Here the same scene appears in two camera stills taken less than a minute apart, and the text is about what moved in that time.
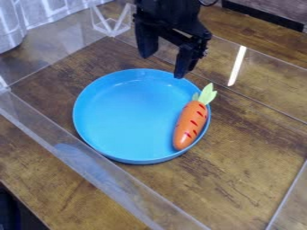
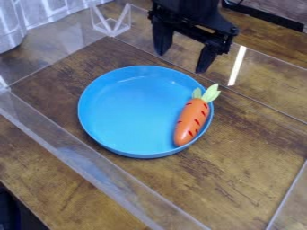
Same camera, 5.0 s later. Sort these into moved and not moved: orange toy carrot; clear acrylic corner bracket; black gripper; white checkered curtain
Moved: black gripper; orange toy carrot
Not moved: white checkered curtain; clear acrylic corner bracket
